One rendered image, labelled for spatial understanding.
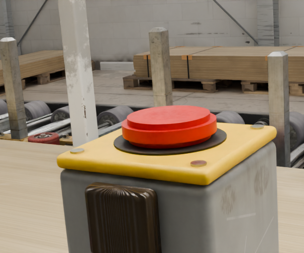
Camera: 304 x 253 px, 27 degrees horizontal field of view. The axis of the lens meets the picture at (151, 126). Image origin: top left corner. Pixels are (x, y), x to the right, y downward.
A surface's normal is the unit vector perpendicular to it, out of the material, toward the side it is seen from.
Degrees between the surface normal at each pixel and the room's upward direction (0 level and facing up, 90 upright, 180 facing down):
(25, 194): 0
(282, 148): 90
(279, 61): 90
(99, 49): 90
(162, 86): 90
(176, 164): 0
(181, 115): 0
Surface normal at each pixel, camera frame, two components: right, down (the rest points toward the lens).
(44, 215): -0.07, -0.97
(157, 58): -0.52, 0.24
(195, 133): 0.50, 0.17
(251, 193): 0.85, 0.06
